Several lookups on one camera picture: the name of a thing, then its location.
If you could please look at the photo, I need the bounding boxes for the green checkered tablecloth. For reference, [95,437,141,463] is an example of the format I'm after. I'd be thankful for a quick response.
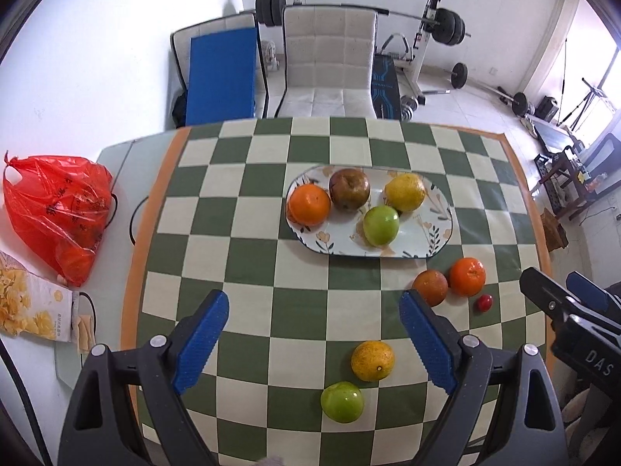
[120,117,554,466]

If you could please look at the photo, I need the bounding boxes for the orange tangerine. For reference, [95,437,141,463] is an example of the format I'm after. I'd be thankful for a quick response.
[449,257,487,297]

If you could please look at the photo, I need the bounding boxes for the dark brown apple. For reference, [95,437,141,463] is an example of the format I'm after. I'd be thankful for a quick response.
[329,168,371,213]

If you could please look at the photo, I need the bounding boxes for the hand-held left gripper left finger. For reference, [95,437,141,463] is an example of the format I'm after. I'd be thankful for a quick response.
[58,289,230,466]

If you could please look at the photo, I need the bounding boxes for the barbell with black plates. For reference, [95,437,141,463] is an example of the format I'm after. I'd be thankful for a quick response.
[255,0,471,47]

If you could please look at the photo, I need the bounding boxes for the oval floral plate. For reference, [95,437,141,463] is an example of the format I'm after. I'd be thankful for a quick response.
[284,164,456,259]

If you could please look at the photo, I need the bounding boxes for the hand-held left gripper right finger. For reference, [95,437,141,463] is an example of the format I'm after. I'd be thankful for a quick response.
[399,289,571,466]

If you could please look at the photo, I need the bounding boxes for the red plastic bag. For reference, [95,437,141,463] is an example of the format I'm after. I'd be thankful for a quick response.
[2,151,117,288]

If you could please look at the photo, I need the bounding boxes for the white padded chair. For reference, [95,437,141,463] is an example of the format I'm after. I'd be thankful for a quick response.
[275,5,379,120]

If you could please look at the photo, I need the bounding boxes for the dumbbell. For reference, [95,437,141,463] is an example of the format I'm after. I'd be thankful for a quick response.
[400,96,427,122]

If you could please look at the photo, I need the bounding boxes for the black blue patterned board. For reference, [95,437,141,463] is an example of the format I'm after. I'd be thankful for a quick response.
[371,54,402,121]

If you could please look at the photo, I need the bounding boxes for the yellow citrus fruit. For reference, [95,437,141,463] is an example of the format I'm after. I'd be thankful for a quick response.
[385,173,427,213]

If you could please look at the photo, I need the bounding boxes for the yellowish mottled orange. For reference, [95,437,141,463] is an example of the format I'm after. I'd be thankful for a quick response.
[350,340,395,382]

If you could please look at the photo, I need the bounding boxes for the beige small packet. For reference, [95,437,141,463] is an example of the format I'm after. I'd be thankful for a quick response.
[75,315,96,355]

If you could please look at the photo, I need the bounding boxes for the thick black cable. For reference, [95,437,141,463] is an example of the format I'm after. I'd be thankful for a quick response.
[0,339,55,466]

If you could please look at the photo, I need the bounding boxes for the beige fuzzy slipper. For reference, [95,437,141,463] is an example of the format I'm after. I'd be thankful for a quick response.
[562,391,592,425]

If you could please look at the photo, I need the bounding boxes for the chair with blue cushion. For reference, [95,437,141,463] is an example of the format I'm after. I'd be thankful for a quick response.
[170,12,270,127]

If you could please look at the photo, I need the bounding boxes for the floor barbell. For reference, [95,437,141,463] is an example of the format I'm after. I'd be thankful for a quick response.
[445,62,535,118]

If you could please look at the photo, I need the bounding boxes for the small black box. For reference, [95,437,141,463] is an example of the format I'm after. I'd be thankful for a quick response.
[536,96,560,121]

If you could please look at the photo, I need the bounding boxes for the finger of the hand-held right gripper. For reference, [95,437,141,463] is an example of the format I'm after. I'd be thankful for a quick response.
[519,267,585,323]
[565,272,621,323]

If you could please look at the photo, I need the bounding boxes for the dark reddish orange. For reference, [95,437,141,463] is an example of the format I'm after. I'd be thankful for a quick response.
[412,269,449,308]

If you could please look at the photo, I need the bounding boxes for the large orange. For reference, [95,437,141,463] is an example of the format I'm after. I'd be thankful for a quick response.
[288,183,332,227]

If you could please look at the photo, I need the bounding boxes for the black tripod stand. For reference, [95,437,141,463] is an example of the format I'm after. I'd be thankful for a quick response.
[558,38,613,129]

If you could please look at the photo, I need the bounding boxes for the white barbell rack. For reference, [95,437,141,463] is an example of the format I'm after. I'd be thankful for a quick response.
[290,0,454,100]

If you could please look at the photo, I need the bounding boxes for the blue exercise mat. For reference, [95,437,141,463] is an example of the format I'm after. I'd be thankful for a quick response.
[186,26,258,127]

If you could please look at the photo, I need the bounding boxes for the chips box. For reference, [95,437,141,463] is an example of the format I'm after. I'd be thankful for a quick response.
[0,251,81,343]

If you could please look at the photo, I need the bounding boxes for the green apple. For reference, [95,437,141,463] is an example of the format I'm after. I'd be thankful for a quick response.
[320,381,364,423]
[363,205,401,247]

